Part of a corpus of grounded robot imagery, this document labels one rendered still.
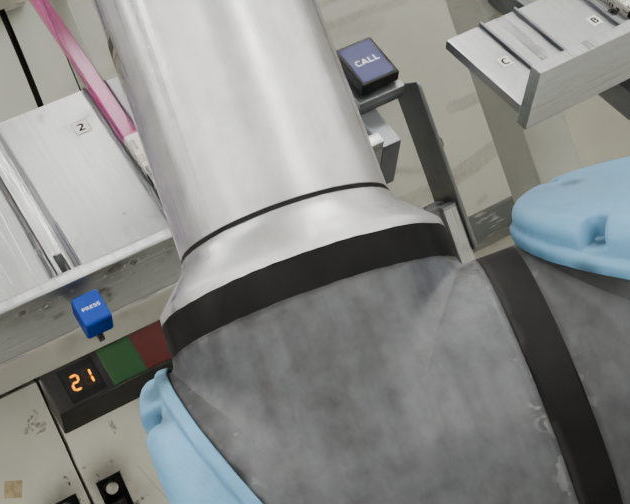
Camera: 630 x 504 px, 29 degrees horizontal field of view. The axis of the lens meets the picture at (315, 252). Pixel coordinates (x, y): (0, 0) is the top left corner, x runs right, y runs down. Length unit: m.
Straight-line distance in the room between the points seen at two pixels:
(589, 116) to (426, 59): 1.22
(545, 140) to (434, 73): 2.06
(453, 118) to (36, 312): 2.48
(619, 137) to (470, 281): 1.74
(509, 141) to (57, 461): 0.60
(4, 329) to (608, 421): 0.68
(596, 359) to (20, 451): 1.00
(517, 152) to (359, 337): 0.93
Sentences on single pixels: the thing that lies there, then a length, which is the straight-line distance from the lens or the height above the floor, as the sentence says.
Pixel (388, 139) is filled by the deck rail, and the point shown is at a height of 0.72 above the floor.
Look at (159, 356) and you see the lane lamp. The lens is 0.99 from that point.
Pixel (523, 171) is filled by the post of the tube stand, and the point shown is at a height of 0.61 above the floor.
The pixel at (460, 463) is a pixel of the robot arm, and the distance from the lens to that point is 0.40.
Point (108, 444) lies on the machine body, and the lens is 1.37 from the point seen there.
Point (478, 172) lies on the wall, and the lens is 3.43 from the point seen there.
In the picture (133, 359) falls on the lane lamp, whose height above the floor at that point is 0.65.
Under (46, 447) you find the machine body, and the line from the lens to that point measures 1.35.
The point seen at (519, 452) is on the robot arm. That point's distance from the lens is 0.40.
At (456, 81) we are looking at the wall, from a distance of 3.40.
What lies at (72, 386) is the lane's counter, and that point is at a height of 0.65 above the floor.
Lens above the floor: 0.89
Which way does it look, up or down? 12 degrees down
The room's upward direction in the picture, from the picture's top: 21 degrees counter-clockwise
